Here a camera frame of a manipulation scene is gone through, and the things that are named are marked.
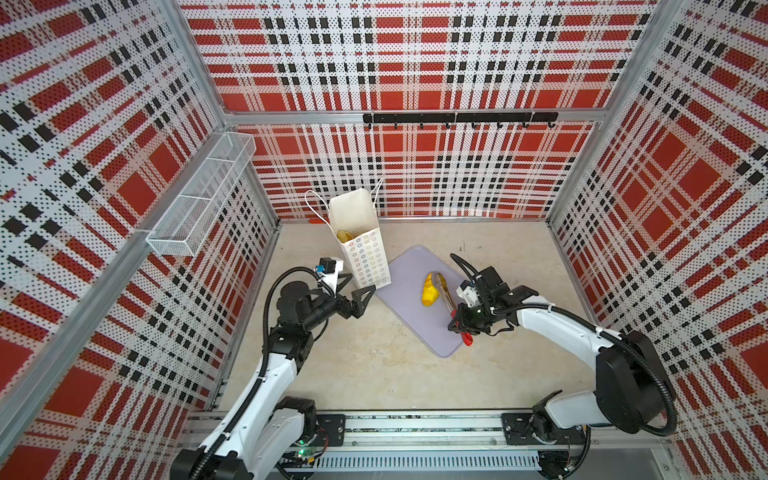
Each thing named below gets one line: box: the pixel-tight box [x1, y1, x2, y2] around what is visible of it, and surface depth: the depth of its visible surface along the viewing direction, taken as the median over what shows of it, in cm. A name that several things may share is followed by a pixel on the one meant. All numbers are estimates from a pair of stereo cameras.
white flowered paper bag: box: [328, 188, 392, 289], surface depth 94 cm
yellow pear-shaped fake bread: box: [421, 272, 440, 307], surface depth 98 cm
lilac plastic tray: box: [375, 245, 466, 358], surface depth 101 cm
